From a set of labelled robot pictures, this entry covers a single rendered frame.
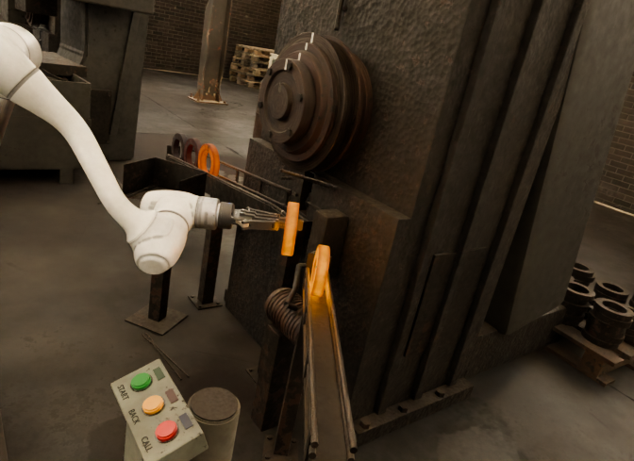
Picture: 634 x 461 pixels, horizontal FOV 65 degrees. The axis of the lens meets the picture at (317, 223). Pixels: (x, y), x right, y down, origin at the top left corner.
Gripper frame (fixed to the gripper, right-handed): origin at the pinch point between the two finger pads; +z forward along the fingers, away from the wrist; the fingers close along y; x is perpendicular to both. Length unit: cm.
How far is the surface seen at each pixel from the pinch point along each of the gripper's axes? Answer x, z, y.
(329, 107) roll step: 30.1, 7.9, -27.3
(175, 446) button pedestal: -23, -17, 61
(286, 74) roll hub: 37, -7, -40
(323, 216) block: -4.7, 10.6, -23.0
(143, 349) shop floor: -81, -54, -45
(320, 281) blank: -13.2, 10.2, 7.7
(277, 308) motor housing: -33.8, -0.5, -9.9
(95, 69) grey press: 4, -164, -281
